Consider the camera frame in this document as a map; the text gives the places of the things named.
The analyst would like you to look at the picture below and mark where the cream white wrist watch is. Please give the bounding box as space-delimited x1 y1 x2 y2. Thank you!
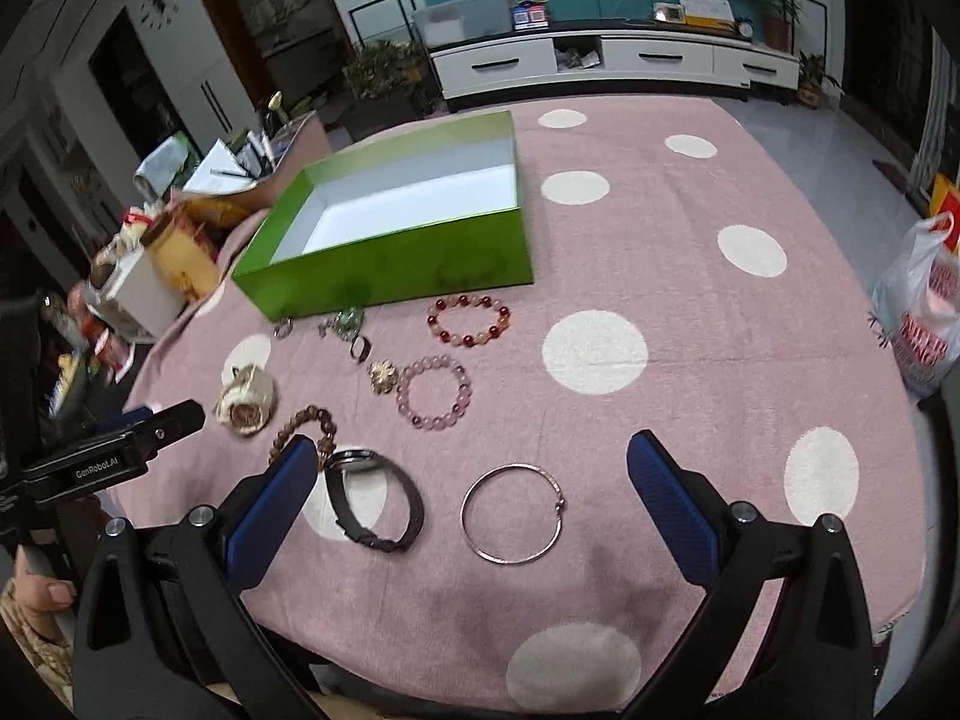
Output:
213 364 277 437

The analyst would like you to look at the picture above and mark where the black wrist watch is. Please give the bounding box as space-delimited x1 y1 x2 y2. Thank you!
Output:
322 449 425 554

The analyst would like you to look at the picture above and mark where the brown wooden bead bracelet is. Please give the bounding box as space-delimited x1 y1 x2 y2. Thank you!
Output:
266 404 340 470

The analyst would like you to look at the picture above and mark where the silver bangle bracelet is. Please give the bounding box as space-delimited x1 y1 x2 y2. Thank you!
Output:
457 461 570 568

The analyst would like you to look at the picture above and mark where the gold flower brooch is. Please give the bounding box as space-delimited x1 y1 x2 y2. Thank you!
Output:
368 361 400 395

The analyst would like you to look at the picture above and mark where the pink bead bracelet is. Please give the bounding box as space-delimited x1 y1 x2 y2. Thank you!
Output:
394 354 475 433

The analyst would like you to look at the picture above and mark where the red and peach bead bracelet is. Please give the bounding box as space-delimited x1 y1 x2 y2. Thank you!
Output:
426 292 514 350

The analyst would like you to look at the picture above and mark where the person left hand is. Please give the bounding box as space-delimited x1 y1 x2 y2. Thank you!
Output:
13 550 76 642

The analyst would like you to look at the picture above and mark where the white box container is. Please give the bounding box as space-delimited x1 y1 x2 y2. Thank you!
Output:
99 249 185 343

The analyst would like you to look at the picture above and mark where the yellow lidded jar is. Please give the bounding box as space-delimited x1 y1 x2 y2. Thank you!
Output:
140 211 220 302

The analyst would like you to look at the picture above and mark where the pink polka dot blanket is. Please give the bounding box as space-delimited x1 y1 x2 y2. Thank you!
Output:
130 96 928 712

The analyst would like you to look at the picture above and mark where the pink storage box with pens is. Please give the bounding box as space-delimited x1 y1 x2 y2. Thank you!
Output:
171 112 332 226

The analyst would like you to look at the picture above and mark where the white red plastic bag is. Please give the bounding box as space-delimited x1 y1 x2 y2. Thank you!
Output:
871 213 958 397

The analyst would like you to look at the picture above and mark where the green cardboard box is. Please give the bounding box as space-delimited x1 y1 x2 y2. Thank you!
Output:
231 110 534 320

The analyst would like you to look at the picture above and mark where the potted green plant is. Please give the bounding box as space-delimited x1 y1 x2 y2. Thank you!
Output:
342 39 425 142

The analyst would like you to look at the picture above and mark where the white TV cabinet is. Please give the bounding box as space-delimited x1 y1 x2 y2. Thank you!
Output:
430 29 800 101

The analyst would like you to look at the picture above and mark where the clear plastic storage bin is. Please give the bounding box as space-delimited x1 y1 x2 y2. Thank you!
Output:
413 0 512 49

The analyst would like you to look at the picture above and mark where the wall clock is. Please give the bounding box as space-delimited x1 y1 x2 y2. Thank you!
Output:
140 0 181 31

